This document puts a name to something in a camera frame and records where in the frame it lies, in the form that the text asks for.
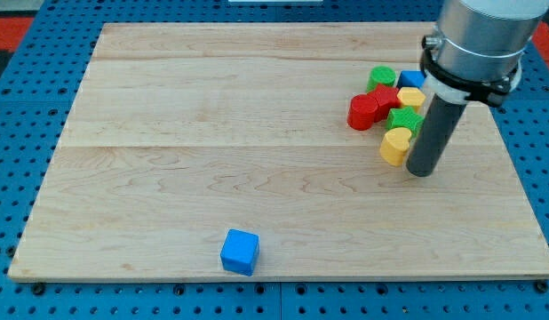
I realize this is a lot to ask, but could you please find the blue block behind arm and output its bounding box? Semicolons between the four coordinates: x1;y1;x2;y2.
396;70;426;88

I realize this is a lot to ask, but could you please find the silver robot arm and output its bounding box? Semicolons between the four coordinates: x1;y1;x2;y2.
420;0;549;107

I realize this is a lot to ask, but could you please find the wooden board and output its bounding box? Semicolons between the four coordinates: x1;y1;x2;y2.
8;22;549;283

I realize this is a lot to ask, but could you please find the blue cube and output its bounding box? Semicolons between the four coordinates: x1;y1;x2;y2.
220;229;259;276

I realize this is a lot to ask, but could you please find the red cylinder block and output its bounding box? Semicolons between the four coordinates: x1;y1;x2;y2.
347;94;378;131

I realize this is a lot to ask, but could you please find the yellow heart block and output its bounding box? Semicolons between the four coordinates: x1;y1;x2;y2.
379;127;412;167

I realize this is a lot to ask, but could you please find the red star block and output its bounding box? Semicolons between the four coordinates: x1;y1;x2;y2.
368;84;401;123

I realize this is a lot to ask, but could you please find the green cylinder block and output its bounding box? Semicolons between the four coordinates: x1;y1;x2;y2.
366;66;396;92

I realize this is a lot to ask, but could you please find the green star block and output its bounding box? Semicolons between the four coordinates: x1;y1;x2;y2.
386;107;425;138

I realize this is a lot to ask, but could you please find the yellow hexagon block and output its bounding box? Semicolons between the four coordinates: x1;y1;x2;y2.
397;87;426;113

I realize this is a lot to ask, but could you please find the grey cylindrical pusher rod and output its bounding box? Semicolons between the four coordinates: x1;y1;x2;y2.
406;95;466;177

